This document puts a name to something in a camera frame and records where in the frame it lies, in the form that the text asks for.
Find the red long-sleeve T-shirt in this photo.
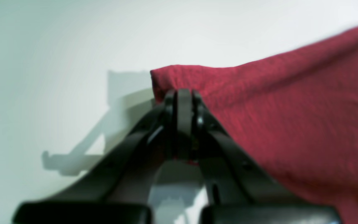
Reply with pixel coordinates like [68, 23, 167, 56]
[151, 27, 358, 224]

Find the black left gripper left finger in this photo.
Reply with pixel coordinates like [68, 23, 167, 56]
[13, 90, 184, 224]

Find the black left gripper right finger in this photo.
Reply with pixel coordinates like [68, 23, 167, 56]
[184, 90, 342, 224]

